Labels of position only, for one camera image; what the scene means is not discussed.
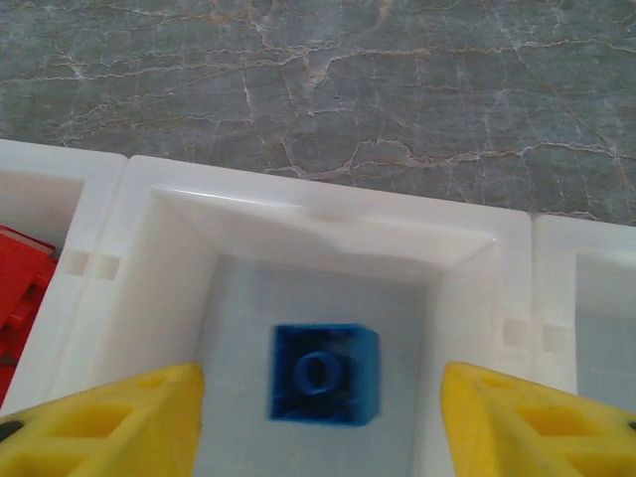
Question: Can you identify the white plastic container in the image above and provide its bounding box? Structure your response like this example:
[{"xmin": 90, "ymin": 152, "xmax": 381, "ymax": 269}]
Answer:
[
  {"xmin": 526, "ymin": 213, "xmax": 636, "ymax": 477},
  {"xmin": 0, "ymin": 154, "xmax": 536, "ymax": 477},
  {"xmin": 0, "ymin": 138, "xmax": 128, "ymax": 413}
]

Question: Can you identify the red lego brick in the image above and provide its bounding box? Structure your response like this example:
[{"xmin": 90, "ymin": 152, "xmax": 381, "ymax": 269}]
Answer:
[
  {"xmin": 0, "ymin": 292, "xmax": 44, "ymax": 370},
  {"xmin": 0, "ymin": 224, "xmax": 57, "ymax": 304}
]

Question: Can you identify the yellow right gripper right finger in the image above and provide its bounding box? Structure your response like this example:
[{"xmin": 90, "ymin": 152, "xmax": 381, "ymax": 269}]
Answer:
[{"xmin": 441, "ymin": 361, "xmax": 636, "ymax": 477}]

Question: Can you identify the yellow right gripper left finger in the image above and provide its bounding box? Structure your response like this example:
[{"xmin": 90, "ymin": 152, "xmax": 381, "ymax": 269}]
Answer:
[{"xmin": 0, "ymin": 362, "xmax": 207, "ymax": 477}]

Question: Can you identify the blue lego brick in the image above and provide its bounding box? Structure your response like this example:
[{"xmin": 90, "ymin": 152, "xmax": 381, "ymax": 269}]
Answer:
[{"xmin": 266, "ymin": 322, "xmax": 384, "ymax": 427}]

